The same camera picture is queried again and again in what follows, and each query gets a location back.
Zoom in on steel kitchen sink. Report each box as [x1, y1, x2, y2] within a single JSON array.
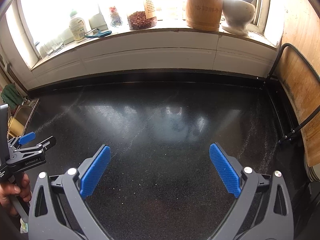
[[8, 99, 40, 138]]

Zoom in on left hand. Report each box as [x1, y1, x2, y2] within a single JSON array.
[[0, 173, 31, 216]]

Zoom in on yellow cup in sink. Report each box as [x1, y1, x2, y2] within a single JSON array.
[[8, 116, 24, 137]]

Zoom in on green cloth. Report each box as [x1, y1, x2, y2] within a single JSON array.
[[1, 83, 23, 110]]

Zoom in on clear drinking glasses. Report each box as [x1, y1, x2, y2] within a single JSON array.
[[35, 36, 65, 59]]

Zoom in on white sauce bottle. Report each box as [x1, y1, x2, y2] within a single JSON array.
[[69, 11, 87, 42]]

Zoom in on small spice bottle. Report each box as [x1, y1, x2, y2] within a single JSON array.
[[109, 7, 123, 27]]

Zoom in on jar of dried chili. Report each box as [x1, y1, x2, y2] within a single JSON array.
[[127, 11, 157, 30]]

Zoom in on white stone mortar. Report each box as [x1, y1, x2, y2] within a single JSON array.
[[222, 0, 255, 37]]

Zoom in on wooden utensil holder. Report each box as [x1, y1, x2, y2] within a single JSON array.
[[185, 0, 223, 31]]

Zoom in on black wire board rack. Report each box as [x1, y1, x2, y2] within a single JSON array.
[[266, 43, 319, 146]]

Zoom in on blue handled scissors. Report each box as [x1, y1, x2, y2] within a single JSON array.
[[85, 28, 112, 38]]

